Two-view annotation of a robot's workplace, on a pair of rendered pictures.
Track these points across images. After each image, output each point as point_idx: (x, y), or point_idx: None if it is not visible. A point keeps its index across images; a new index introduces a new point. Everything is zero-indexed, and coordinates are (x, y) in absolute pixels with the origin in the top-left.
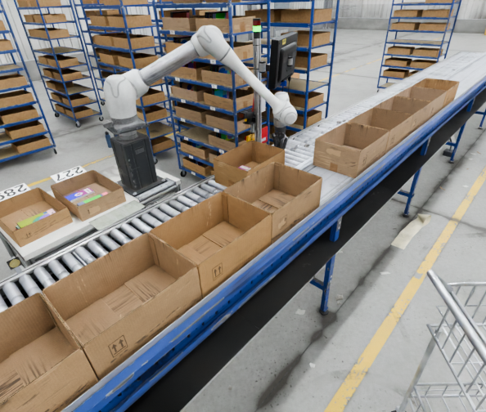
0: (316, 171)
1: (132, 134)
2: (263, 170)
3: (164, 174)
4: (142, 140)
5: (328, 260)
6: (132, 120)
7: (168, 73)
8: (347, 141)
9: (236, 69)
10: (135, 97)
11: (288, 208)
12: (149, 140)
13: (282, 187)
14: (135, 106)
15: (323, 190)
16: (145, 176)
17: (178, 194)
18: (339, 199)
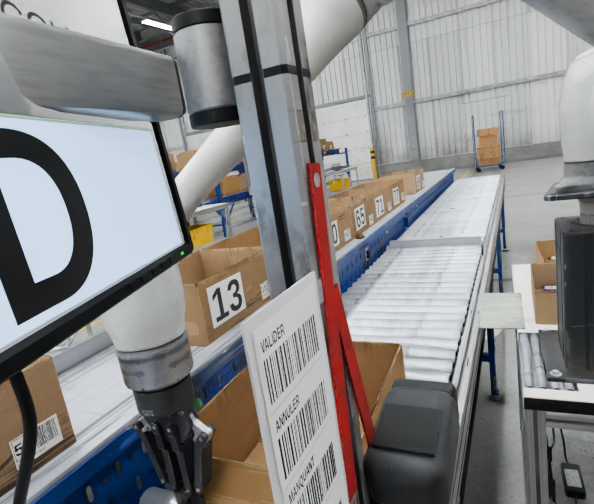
0: (82, 419)
1: (579, 210)
2: (219, 277)
3: None
4: (559, 232)
5: None
6: (563, 171)
7: None
8: None
9: None
10: None
11: (181, 267)
12: (563, 243)
13: (188, 333)
14: (576, 140)
15: (99, 371)
16: (560, 323)
17: (460, 366)
18: None
